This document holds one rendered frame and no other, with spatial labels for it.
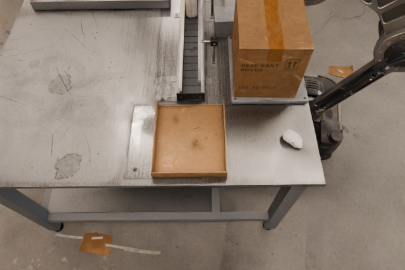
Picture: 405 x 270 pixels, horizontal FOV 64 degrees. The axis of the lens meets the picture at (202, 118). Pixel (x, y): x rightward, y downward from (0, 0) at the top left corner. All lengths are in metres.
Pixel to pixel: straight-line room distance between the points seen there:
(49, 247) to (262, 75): 1.51
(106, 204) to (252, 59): 1.11
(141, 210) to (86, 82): 0.73
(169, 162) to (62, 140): 0.41
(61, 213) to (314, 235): 1.37
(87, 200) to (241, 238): 0.86
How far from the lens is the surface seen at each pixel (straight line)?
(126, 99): 1.33
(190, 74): 1.30
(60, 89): 1.45
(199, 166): 1.14
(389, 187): 2.28
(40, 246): 2.13
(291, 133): 1.20
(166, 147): 1.18
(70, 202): 1.88
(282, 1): 1.26
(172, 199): 1.75
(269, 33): 1.13
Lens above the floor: 1.88
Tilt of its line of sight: 58 degrees down
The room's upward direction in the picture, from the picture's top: 2 degrees counter-clockwise
